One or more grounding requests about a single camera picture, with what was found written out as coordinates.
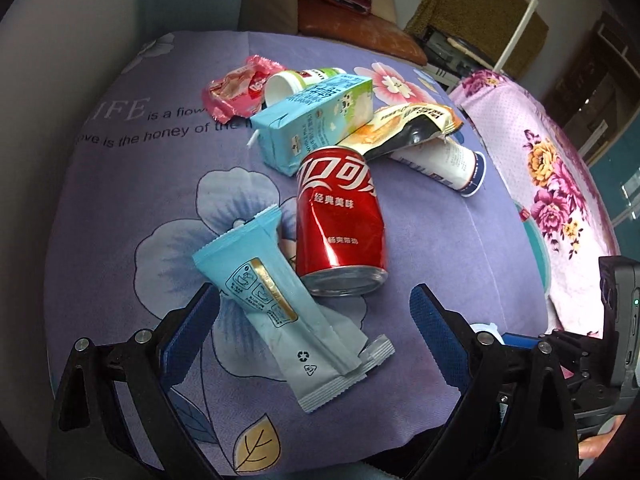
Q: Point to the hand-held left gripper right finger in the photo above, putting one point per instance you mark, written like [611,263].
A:
[440,345]

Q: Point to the orange brown cushion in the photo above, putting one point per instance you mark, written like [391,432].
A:
[370,35]

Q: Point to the yellow black snack bag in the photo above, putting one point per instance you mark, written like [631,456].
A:
[395,125]

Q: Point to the yellow patterned cloth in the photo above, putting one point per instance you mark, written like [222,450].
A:
[475,5]

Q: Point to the purple floral blanket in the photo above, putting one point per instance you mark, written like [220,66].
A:
[150,170]

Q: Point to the pale blue milk carton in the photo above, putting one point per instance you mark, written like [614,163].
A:
[310,120]

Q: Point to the person's right hand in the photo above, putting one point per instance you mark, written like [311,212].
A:
[597,442]

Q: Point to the white paper cup blue rim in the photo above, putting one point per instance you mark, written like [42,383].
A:
[450,162]

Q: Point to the red soda can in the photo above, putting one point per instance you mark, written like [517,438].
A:
[340,220]

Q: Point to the black audio device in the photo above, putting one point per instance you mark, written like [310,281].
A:
[450,50]

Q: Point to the white bottle green label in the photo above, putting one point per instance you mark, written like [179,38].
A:
[285,85]

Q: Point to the light blue plastic wrapper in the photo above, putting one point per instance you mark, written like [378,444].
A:
[270,300]
[350,335]

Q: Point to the white pole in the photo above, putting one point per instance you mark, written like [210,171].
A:
[515,35]

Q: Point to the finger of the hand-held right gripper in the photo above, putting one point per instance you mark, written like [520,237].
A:
[580,357]
[520,339]

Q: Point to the brown wooden cabinet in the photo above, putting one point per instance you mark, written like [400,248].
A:
[600,75]

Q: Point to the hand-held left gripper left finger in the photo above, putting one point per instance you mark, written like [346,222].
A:
[192,340]

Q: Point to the pink snack wrapper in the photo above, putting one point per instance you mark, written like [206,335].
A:
[235,90]

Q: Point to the light blue towel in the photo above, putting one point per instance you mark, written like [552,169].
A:
[375,472]

